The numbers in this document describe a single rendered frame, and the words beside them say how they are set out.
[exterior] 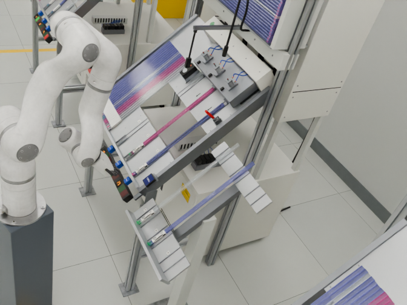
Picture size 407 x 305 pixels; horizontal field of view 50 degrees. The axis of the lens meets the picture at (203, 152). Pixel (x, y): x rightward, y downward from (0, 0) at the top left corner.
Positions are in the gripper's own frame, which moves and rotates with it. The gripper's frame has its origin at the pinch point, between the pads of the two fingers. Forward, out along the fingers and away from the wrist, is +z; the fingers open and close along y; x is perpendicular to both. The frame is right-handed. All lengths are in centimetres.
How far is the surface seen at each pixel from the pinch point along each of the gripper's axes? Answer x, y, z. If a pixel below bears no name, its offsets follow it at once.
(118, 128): 7.7, -30.2, 10.2
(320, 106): 90, 10, 44
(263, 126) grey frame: 61, 14, 22
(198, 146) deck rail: 34.6, 10.0, 9.6
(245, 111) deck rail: 59, 10, 11
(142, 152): 11.8, -8.0, 10.2
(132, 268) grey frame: -30, 14, 48
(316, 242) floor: 50, 22, 151
